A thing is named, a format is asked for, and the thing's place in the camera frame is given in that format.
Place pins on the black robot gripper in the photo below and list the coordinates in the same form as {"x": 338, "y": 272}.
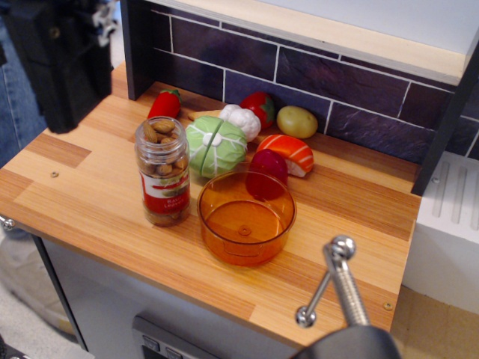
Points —
{"x": 64, "y": 47}

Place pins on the clear jar of almonds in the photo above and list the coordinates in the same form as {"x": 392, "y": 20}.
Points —
{"x": 162, "y": 157}

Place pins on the orange transparent plastic pot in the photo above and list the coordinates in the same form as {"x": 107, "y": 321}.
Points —
{"x": 245, "y": 217}

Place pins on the person leg in jeans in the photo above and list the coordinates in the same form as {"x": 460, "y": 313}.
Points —
{"x": 21, "y": 121}

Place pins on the red toy chili pepper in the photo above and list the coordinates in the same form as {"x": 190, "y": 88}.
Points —
{"x": 166, "y": 104}

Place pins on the green toy cabbage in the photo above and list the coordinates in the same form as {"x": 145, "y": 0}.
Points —
{"x": 215, "y": 146}

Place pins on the small metal side knob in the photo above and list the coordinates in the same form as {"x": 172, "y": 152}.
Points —
{"x": 7, "y": 224}

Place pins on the red toy strawberry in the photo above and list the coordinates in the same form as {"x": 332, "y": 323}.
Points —
{"x": 262, "y": 105}

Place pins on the yellow toy potato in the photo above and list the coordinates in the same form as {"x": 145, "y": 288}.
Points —
{"x": 297, "y": 122}

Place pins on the dark red toy onion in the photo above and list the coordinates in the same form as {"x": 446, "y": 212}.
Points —
{"x": 267, "y": 175}

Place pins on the orange salmon sushi toy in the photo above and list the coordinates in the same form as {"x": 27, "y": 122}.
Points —
{"x": 297, "y": 154}

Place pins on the grey toy oven panel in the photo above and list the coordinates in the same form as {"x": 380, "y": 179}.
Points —
{"x": 153, "y": 341}

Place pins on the wooden upper shelf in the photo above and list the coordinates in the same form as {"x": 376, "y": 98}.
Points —
{"x": 430, "y": 62}

